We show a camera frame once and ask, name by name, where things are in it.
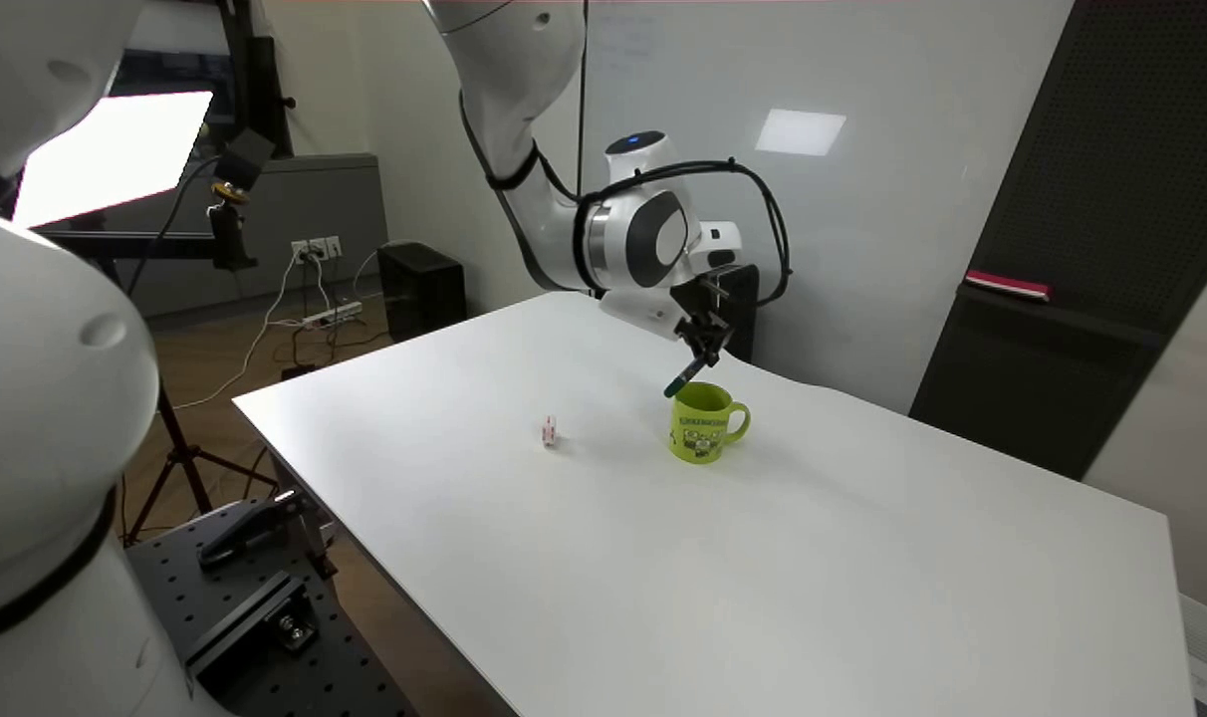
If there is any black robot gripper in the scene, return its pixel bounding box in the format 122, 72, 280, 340
668, 269, 736, 380

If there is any large black box unit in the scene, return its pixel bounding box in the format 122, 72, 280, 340
721, 257, 765, 366

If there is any lime green mug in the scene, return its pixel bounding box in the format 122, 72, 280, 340
667, 380, 752, 465

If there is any small black box unit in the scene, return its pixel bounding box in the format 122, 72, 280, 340
376, 240, 470, 342

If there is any pink item on cabinet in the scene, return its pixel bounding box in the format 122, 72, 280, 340
965, 267, 1054, 308

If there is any white power strip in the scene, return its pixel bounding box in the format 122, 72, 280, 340
299, 300, 367, 330

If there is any dark tall cabinet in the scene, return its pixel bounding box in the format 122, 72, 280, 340
907, 0, 1207, 482

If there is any black perforated breadboard base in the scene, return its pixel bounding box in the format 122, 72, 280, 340
129, 490, 422, 717

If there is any black tripod stand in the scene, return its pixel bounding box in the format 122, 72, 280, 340
118, 251, 292, 550

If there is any bright studio light panel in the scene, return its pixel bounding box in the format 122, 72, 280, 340
7, 87, 221, 240

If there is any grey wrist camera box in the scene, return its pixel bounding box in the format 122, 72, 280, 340
691, 220, 746, 279

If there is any grey wall panel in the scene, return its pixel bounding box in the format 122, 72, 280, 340
81, 150, 389, 330

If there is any white power cable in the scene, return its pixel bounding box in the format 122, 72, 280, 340
158, 251, 367, 415

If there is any black clamp handle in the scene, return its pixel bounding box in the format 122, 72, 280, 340
197, 495, 303, 577

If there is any black camera on stand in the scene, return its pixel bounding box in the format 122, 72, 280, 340
205, 129, 280, 275

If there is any black mounting bracket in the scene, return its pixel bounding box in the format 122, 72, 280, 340
183, 571, 324, 668

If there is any black metal frame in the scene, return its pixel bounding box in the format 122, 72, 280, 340
211, 0, 299, 164

